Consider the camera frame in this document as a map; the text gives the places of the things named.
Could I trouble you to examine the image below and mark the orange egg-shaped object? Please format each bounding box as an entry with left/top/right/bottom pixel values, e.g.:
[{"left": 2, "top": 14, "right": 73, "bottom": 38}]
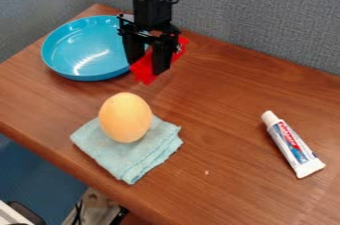
[{"left": 99, "top": 93, "right": 154, "bottom": 143}]

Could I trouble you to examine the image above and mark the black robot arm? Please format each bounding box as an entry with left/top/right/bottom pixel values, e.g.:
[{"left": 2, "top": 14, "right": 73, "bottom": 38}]
[{"left": 118, "top": 0, "right": 181, "bottom": 76}]

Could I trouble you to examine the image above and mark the blue plate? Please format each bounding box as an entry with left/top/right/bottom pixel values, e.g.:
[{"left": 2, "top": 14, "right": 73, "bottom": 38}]
[{"left": 42, "top": 15, "right": 130, "bottom": 82}]

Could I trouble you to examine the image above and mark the white toothpaste tube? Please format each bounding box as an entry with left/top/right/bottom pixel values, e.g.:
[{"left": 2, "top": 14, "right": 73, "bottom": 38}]
[{"left": 262, "top": 111, "right": 326, "bottom": 179}]

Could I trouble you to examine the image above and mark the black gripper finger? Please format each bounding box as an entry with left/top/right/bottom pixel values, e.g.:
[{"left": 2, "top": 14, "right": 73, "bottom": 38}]
[
  {"left": 153, "top": 41, "right": 173, "bottom": 76},
  {"left": 123, "top": 34, "right": 146, "bottom": 65}
]

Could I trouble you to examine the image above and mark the light blue folded cloth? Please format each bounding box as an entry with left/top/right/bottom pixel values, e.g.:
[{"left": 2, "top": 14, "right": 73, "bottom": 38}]
[{"left": 71, "top": 116, "right": 183, "bottom": 185}]

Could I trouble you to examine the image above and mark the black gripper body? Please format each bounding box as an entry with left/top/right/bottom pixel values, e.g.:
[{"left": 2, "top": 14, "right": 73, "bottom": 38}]
[{"left": 119, "top": 0, "right": 181, "bottom": 51}]

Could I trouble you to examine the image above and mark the grey object under table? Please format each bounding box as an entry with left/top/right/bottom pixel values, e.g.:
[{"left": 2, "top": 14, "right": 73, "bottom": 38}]
[{"left": 61, "top": 187, "right": 123, "bottom": 225}]

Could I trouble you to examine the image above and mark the red rectangular block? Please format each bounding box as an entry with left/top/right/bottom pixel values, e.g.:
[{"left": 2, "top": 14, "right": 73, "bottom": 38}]
[{"left": 131, "top": 36, "right": 189, "bottom": 86}]

